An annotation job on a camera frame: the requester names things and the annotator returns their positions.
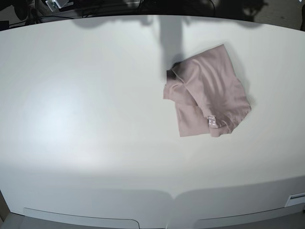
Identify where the mauve pink T-shirt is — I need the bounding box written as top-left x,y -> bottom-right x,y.
163,44 -> 251,137

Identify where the black equipment clutter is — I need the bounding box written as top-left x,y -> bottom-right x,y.
0,0 -> 49,30

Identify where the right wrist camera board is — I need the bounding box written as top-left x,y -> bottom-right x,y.
45,0 -> 69,12

